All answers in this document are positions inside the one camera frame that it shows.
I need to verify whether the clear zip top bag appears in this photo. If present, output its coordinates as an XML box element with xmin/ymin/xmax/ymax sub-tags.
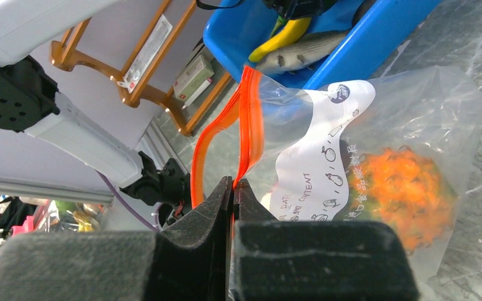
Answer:
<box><xmin>191</xmin><ymin>66</ymin><xmax>482</xmax><ymax>279</ymax></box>

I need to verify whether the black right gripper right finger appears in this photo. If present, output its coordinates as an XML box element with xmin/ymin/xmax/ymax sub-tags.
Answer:
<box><xmin>233</xmin><ymin>179</ymin><xmax>420</xmax><ymax>300</ymax></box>

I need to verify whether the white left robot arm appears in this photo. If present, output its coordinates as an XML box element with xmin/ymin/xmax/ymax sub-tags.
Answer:
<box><xmin>0</xmin><ymin>1</ymin><xmax>204</xmax><ymax>207</ymax></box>

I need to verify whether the orange toy pineapple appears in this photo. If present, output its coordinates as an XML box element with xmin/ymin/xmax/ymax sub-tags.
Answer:
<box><xmin>343</xmin><ymin>145</ymin><xmax>459</xmax><ymax>254</ymax></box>

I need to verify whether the white cardboard box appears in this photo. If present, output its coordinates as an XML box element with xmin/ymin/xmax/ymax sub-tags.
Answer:
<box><xmin>173</xmin><ymin>54</ymin><xmax>215</xmax><ymax>108</ymax></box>

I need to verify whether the silver toy fish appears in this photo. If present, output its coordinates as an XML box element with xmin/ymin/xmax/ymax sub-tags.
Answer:
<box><xmin>255</xmin><ymin>29</ymin><xmax>351</xmax><ymax>75</ymax></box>

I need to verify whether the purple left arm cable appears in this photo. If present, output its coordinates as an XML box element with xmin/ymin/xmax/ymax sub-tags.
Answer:
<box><xmin>95</xmin><ymin>170</ymin><xmax>161</xmax><ymax>233</ymax></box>

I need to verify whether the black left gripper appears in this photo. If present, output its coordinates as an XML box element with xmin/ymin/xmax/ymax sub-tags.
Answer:
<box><xmin>262</xmin><ymin>0</ymin><xmax>333</xmax><ymax>20</ymax></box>

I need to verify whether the yellow toy banana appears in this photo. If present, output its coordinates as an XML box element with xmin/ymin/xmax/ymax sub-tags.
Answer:
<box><xmin>248</xmin><ymin>18</ymin><xmax>313</xmax><ymax>63</ymax></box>

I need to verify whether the wooden shelf rack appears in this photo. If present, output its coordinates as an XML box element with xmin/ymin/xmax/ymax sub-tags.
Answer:
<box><xmin>50</xmin><ymin>1</ymin><xmax>232</xmax><ymax>136</ymax></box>

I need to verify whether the blue plastic bin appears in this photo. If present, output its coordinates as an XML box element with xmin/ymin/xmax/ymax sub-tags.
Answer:
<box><xmin>203</xmin><ymin>1</ymin><xmax>437</xmax><ymax>90</ymax></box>

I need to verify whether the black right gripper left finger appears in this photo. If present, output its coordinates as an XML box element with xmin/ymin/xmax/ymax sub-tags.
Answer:
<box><xmin>0</xmin><ymin>177</ymin><xmax>233</xmax><ymax>300</ymax></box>

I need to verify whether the clear packaged item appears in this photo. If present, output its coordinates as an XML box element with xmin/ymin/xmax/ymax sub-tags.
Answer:
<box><xmin>117</xmin><ymin>14</ymin><xmax>173</xmax><ymax>93</ymax></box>

